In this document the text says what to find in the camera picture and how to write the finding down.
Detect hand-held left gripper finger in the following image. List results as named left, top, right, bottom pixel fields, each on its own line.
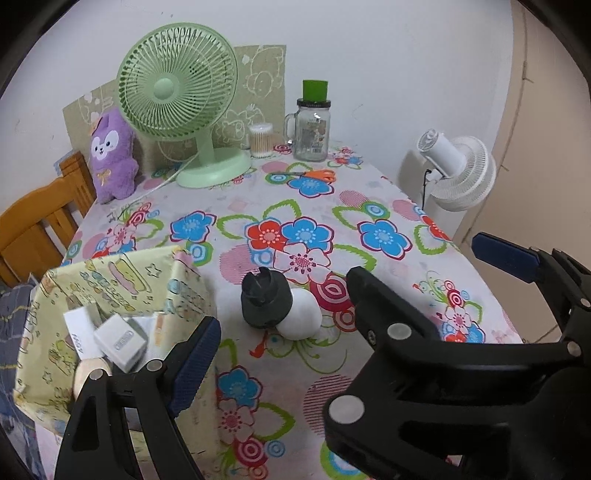
left=54, top=316, right=222, bottom=480

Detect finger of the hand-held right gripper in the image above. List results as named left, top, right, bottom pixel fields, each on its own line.
left=323, top=266, right=591, bottom=480
left=472, top=232, right=591, bottom=342

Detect white charger block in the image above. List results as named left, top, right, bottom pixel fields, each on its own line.
left=93, top=314, right=148, bottom=373

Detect black and white round device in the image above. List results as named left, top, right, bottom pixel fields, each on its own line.
left=240, top=266, right=322, bottom=341

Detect yellow patterned box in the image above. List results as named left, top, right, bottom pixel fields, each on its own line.
left=13, top=244, right=218, bottom=462

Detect small white printed box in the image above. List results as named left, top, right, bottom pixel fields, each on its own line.
left=64, top=306, right=101, bottom=358

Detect white flat sheet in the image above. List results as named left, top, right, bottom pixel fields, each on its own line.
left=131, top=316, right=163, bottom=361

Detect white clip fan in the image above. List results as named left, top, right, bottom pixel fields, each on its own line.
left=416, top=129, right=497, bottom=213

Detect beige round object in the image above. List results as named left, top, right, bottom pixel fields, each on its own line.
left=73, top=357, right=113, bottom=407

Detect beige door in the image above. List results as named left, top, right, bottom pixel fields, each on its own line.
left=455, top=0, right=591, bottom=344

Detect floral tablecloth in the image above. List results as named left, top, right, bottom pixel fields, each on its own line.
left=34, top=136, right=525, bottom=480

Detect grey plaid cloth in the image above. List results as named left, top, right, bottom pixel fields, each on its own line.
left=0, top=281, right=47, bottom=480

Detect glass jar mug green lid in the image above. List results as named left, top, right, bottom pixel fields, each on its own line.
left=283, top=79, right=332, bottom=162

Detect purple plush toy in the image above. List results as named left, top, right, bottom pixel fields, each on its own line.
left=88, top=109, right=139, bottom=205

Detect cotton swab container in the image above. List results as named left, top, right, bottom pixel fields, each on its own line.
left=248, top=123, right=274, bottom=158

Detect wooden chair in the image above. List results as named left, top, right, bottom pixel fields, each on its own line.
left=0, top=152, right=99, bottom=288

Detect beige patterned board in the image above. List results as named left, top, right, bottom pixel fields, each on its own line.
left=62, top=44, right=287, bottom=174

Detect green desk fan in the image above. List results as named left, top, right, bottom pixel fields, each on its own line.
left=117, top=22, right=252, bottom=189

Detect orange handled scissors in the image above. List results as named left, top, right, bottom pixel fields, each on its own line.
left=269, top=168, right=337, bottom=184

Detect white fan cable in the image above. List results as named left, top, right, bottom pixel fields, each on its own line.
left=131, top=154, right=198, bottom=204

